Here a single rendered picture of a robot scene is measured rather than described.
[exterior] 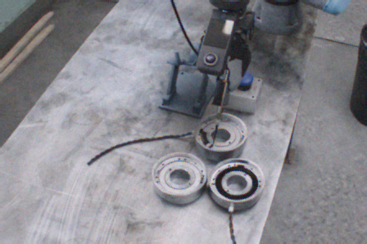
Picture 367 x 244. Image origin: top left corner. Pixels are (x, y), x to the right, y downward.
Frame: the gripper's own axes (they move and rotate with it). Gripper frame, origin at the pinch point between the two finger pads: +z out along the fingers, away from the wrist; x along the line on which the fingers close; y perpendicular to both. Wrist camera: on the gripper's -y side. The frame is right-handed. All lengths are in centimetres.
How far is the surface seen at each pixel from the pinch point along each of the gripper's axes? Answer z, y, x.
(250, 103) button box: 10.1, 7.4, -3.7
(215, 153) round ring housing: 9.8, -8.5, -1.5
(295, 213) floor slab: 93, 37, -19
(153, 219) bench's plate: 13.1, -25.6, 4.7
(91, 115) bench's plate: 13.1, -5.5, 29.7
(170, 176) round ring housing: 11.2, -16.0, 5.0
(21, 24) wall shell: 89, 105, 164
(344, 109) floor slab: 93, 103, -29
